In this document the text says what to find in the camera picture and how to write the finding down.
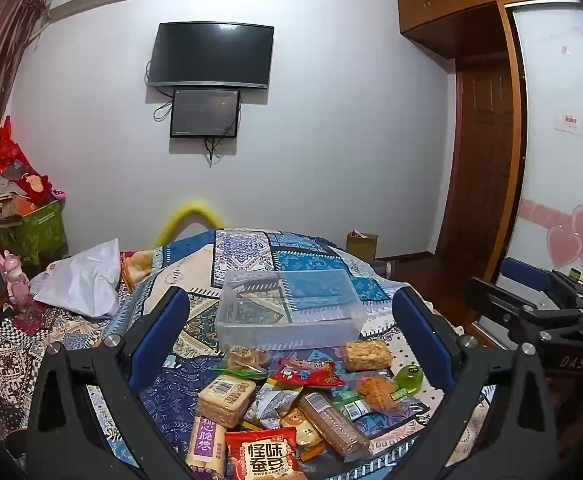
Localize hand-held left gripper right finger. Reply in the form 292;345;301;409
393;287;559;480

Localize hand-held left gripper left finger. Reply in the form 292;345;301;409
24;286;192;480

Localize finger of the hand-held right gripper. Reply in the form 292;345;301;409
501;257;583;292
465;276;583;377

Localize green jelly cup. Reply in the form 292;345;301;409
392;363;425;395

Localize orange shredded snack packet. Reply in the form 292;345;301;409
356;374;403;414

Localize green pea packet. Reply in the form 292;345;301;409
331;389;373;421

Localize clear plastic container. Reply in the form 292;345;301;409
214;268;369;352

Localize purple label egg roll packet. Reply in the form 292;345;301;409
184;414;228;479

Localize red broad bean packet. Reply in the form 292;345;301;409
224;427;307;480

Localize pink heart stickers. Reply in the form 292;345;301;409
545;204;583;269

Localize clear bag fried puffs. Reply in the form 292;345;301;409
341;339;394;373

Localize orange patterned cloth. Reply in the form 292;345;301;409
120;251;153;292

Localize fried twists clear packet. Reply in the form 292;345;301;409
210;344;272;379

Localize white sliding wardrobe door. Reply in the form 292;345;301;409
500;0;583;283

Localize beige biscuit packet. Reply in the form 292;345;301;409
196;373;257;430

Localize small cardboard box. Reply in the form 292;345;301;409
346;230;379;263

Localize yellow foam tube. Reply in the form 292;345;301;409
154;201;227;249

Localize brown wooden door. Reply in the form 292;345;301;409
436;56;516;262

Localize red sausage packet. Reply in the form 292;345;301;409
269;357;347;390

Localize long clear round biscuit packet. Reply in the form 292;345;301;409
298;390;371;459

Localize silver yellow snack bag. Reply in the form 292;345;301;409
240;378;305;429

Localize orange cartoon snack packet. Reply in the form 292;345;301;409
276;406;325;461

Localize pink toy figure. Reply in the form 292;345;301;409
0;250;35;314

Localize green storage box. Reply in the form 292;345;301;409
0;200;70;267

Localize dark red checkered cloth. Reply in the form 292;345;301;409
0;305;52;436

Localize pile of red cloth items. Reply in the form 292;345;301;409
0;115;68;219

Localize wooden overhead cabinet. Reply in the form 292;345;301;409
398;0;579;59

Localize brown striped curtain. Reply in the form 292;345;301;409
0;0;55;243

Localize small black wall monitor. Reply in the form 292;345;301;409
170;88;242;139

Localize black looped cable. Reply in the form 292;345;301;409
144;60;173;122

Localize black wall television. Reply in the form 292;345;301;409
146;22;275;90

